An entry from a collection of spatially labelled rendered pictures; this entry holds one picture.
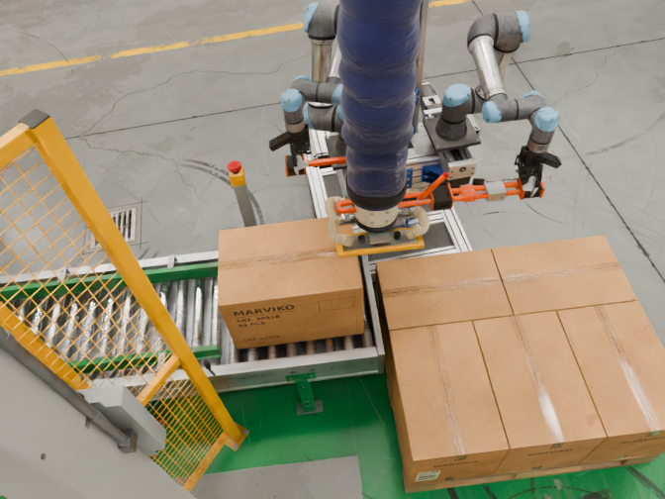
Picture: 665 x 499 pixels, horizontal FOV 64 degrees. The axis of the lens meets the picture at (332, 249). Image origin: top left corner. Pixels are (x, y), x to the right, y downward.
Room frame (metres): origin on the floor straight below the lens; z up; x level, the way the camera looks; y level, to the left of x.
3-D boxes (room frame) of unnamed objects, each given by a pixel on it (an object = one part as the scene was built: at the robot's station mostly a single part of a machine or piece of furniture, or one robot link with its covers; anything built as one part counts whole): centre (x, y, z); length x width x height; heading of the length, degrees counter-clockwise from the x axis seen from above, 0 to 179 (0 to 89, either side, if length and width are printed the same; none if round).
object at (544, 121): (1.39, -0.77, 1.54); 0.09 x 0.08 x 0.11; 1
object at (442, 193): (1.38, -0.44, 1.24); 0.10 x 0.08 x 0.06; 1
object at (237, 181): (1.87, 0.42, 0.50); 0.07 x 0.07 x 1.00; 2
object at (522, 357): (1.11, -0.83, 0.34); 1.20 x 1.00 x 0.40; 92
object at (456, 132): (1.97, -0.63, 1.09); 0.15 x 0.15 x 0.10
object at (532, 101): (1.49, -0.75, 1.53); 0.11 x 0.11 x 0.08; 1
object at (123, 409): (0.45, 0.56, 1.62); 0.20 x 0.05 x 0.30; 92
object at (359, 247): (1.28, -0.19, 1.13); 0.34 x 0.10 x 0.05; 91
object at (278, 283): (1.37, 0.20, 0.75); 0.60 x 0.40 x 0.40; 92
